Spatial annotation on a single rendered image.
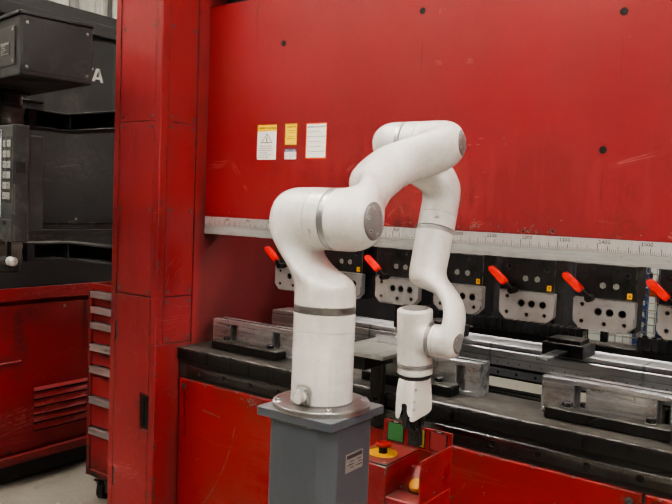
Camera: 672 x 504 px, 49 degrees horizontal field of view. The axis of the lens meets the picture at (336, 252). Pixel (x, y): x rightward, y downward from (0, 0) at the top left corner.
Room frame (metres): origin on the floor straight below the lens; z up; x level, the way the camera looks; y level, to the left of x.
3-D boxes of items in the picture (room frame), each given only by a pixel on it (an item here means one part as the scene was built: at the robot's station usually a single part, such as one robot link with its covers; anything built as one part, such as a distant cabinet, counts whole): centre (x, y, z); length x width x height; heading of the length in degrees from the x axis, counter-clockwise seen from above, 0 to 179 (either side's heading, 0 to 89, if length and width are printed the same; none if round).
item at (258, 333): (2.53, 0.21, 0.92); 0.50 x 0.06 x 0.10; 53
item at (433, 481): (1.80, -0.18, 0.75); 0.20 x 0.16 x 0.18; 54
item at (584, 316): (1.85, -0.69, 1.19); 0.15 x 0.09 x 0.17; 53
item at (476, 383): (2.16, -0.27, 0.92); 0.39 x 0.06 x 0.10; 53
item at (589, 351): (2.08, -0.64, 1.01); 0.26 x 0.12 x 0.05; 143
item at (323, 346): (1.43, 0.02, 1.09); 0.19 x 0.19 x 0.18
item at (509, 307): (1.97, -0.53, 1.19); 0.15 x 0.09 x 0.17; 53
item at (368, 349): (2.08, -0.14, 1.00); 0.26 x 0.18 x 0.01; 143
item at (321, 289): (1.45, 0.04, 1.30); 0.19 x 0.12 x 0.24; 55
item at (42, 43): (2.55, 1.08, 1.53); 0.51 x 0.25 x 0.85; 46
